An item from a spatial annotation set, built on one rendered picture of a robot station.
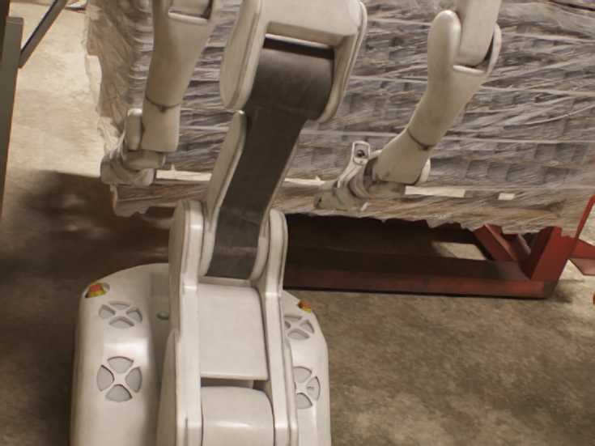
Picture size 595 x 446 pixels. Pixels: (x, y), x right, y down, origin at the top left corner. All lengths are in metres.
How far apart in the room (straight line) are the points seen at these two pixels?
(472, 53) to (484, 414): 1.37
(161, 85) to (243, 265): 0.55
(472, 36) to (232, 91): 0.42
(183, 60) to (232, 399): 0.67
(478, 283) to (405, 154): 1.54
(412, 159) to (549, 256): 1.63
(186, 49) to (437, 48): 0.41
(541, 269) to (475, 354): 0.50
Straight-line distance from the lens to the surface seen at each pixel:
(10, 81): 2.09
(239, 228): 1.74
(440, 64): 1.42
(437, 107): 1.45
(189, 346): 1.67
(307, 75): 1.51
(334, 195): 1.80
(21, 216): 2.86
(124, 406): 1.80
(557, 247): 3.11
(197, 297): 1.72
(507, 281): 3.09
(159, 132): 1.41
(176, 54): 1.30
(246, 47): 1.47
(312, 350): 1.93
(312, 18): 1.47
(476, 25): 1.42
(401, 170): 1.55
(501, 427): 2.54
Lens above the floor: 1.47
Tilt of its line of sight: 27 degrees down
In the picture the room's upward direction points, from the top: 17 degrees clockwise
